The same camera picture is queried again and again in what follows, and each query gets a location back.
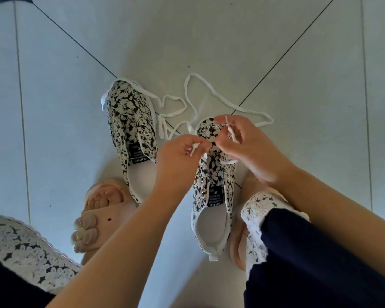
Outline person's right hand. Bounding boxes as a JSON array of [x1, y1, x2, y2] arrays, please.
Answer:
[[213, 114, 297, 187]]

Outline person's left hand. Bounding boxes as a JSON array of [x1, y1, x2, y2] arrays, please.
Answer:
[[152, 134, 213, 201]]

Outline floral sneaker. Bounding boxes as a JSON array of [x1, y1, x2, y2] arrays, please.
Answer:
[[191, 118, 237, 262], [106, 80, 160, 205]]

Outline bright white shoelace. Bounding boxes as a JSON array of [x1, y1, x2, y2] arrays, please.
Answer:
[[183, 73, 274, 166], [100, 77, 196, 141]]

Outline person's left forearm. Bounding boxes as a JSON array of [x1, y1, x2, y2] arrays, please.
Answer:
[[46, 187, 187, 308]]

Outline person's right forearm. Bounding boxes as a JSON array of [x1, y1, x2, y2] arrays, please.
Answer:
[[274, 168, 385, 287]]

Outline person's right leg navy trousers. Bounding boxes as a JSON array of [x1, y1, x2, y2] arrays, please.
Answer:
[[240, 190, 385, 308]]

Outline person's leg navy trousers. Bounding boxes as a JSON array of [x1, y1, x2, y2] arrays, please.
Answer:
[[0, 215, 83, 308], [240, 190, 385, 308]]

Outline person's left leg navy trousers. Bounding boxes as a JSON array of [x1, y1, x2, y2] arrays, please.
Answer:
[[0, 215, 83, 308]]

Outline pink slipper with white charms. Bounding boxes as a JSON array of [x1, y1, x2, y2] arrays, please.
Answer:
[[70, 178, 139, 266]]

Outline pink slipper with green charm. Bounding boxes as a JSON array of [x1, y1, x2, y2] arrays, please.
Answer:
[[229, 173, 289, 272]]

